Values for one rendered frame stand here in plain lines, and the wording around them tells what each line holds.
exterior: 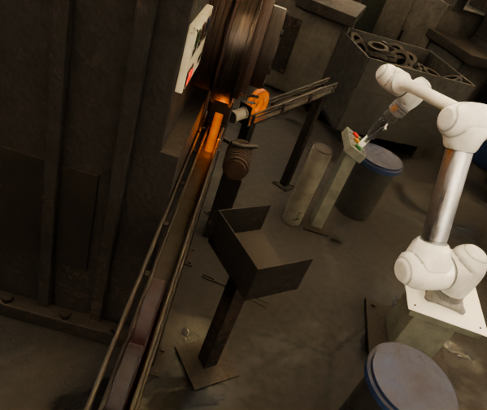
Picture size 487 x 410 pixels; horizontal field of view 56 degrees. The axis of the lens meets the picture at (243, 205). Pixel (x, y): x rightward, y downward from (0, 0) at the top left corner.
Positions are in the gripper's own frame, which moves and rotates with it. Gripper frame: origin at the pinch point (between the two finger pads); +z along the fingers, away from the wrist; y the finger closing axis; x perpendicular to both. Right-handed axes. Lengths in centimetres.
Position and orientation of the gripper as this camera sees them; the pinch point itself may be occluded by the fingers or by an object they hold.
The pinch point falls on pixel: (364, 141)
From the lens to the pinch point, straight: 252.8
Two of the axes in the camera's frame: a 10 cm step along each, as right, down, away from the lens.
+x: 8.0, 5.4, 2.7
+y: -1.1, 5.6, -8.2
